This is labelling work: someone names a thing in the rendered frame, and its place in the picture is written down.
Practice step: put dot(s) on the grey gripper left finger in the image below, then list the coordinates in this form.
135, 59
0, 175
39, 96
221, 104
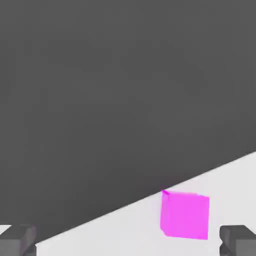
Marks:
14, 241

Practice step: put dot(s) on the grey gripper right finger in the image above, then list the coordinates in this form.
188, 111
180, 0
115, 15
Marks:
238, 242

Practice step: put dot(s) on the small magenta cube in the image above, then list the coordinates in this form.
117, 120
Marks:
185, 215

